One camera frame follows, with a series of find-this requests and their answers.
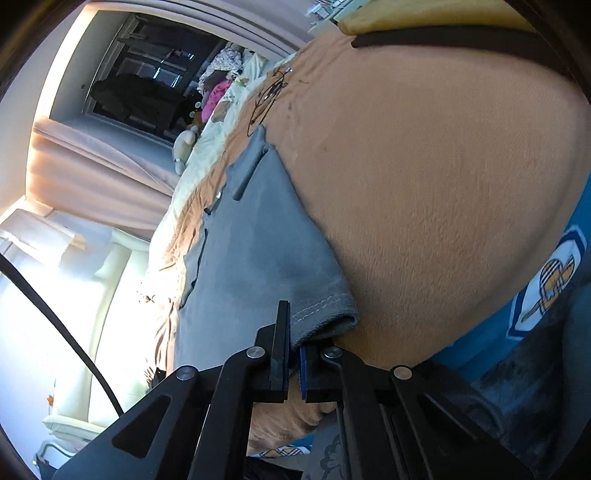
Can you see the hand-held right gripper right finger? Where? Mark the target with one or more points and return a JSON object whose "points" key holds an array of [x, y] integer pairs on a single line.
{"points": [[304, 374]]}

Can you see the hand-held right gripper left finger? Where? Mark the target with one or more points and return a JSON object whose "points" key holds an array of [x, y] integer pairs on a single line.
{"points": [[281, 355]]}

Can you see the grey t-shirt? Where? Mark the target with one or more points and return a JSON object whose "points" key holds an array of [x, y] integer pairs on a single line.
{"points": [[258, 240]]}

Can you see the folded brown clothes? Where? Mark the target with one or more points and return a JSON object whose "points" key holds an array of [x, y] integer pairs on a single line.
{"points": [[415, 14]]}

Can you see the cream headboard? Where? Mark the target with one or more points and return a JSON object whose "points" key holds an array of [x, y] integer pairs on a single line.
{"points": [[115, 323]]}

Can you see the blue printed bed sheet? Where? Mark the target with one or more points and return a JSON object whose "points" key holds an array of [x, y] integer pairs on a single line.
{"points": [[485, 341]]}

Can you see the orange blanket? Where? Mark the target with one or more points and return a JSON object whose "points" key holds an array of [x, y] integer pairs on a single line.
{"points": [[415, 207]]}

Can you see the cream duvet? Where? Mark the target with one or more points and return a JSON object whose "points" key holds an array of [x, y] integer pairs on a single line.
{"points": [[207, 152]]}

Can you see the cream plush toy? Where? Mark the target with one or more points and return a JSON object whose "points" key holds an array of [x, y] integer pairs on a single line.
{"points": [[182, 147]]}

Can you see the grey shaggy rug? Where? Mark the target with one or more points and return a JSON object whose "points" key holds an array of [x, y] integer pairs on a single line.
{"points": [[545, 392]]}

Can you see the pink curtain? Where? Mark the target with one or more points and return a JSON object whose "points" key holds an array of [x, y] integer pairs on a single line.
{"points": [[106, 170], [231, 18]]}

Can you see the pink cloth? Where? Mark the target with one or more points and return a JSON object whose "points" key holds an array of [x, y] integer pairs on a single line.
{"points": [[212, 99]]}

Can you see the black hanging coat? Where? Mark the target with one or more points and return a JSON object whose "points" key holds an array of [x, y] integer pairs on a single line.
{"points": [[134, 99]]}

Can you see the floral cloth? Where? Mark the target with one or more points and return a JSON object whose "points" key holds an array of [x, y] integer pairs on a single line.
{"points": [[226, 57]]}

